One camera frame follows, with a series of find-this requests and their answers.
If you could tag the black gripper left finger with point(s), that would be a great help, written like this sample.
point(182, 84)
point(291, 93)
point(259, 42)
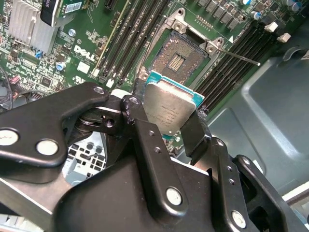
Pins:
point(36, 116)

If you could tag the silver CPU with green edge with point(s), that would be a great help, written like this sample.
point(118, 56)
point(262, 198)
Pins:
point(169, 108)

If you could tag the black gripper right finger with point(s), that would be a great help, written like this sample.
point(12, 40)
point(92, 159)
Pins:
point(224, 193)

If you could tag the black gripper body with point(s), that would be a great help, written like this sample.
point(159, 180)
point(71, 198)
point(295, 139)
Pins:
point(108, 205)

